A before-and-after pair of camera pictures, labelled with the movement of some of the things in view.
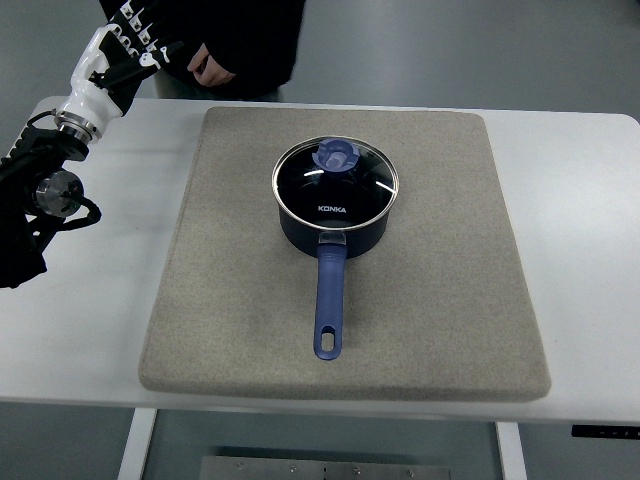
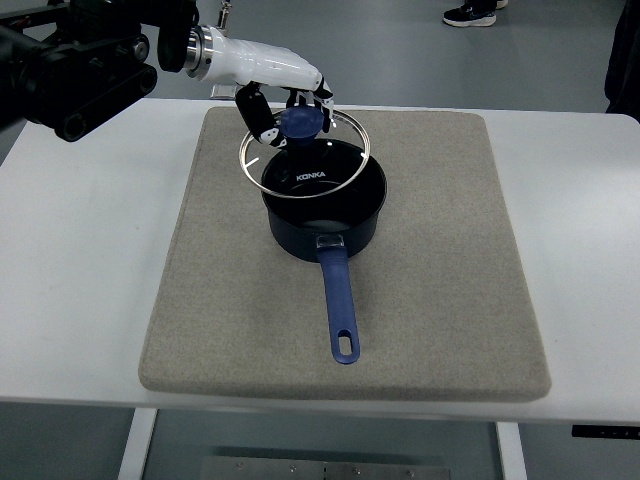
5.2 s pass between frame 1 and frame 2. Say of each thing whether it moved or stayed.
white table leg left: stayed
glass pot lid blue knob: moved
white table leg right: stayed
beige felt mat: stayed
